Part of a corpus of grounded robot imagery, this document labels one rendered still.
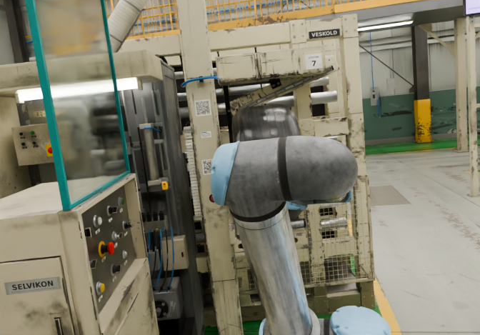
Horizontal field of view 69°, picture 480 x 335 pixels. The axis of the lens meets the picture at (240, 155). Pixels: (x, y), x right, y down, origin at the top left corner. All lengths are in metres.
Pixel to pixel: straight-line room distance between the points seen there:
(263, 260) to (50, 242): 0.60
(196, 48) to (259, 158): 1.20
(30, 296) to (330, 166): 0.88
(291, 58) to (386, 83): 9.39
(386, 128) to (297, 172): 10.71
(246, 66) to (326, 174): 1.44
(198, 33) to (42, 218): 1.08
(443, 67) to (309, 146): 11.23
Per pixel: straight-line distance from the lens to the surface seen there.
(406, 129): 11.41
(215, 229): 1.81
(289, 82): 2.14
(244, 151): 0.61
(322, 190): 0.61
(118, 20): 2.14
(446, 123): 11.74
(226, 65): 1.98
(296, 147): 0.59
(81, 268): 1.08
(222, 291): 1.94
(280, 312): 0.88
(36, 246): 1.11
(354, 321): 1.05
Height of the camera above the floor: 1.48
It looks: 7 degrees down
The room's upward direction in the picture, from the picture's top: 6 degrees counter-clockwise
